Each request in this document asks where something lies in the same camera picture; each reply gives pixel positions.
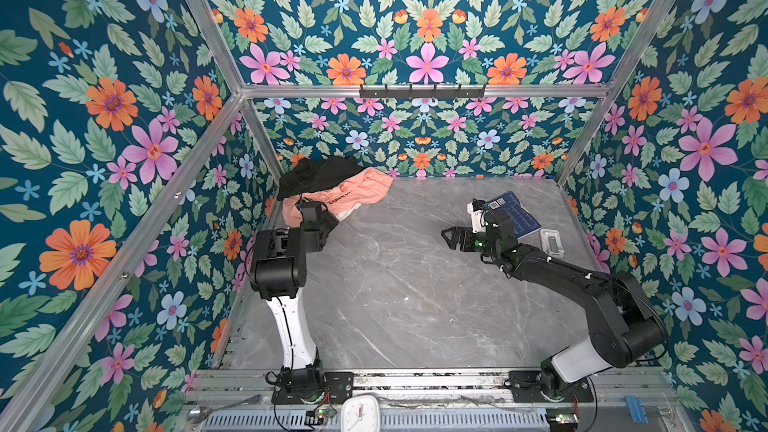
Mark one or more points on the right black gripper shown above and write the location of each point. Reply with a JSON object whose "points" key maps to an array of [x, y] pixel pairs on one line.
{"points": [[466, 233]]}

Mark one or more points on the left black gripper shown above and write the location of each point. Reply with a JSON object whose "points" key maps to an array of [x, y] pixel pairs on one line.
{"points": [[326, 219]]}

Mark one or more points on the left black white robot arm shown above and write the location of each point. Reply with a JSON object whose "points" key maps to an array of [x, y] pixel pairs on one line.
{"points": [[278, 274]]}

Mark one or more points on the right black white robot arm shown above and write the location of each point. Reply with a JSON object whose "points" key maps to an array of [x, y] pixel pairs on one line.
{"points": [[622, 326]]}

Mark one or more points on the black cloth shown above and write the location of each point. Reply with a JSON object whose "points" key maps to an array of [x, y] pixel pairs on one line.
{"points": [[310, 176]]}

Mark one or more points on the pink cloth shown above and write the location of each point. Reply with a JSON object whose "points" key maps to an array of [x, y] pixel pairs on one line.
{"points": [[366, 188]]}

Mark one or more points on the blue calibration card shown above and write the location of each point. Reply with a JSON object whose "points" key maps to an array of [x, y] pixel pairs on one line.
{"points": [[508, 208]]}

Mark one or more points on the small white plastic holder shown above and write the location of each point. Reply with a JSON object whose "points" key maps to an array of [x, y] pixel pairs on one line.
{"points": [[551, 243]]}

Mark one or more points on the white square timer clock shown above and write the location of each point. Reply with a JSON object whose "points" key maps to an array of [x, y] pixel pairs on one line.
{"points": [[360, 414]]}

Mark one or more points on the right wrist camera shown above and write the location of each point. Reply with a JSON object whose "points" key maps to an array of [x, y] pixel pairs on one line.
{"points": [[476, 210]]}

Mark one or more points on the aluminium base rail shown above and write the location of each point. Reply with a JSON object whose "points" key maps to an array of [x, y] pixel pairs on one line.
{"points": [[502, 386]]}

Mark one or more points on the blue clip on rail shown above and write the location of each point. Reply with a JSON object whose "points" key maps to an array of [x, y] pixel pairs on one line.
{"points": [[636, 409]]}

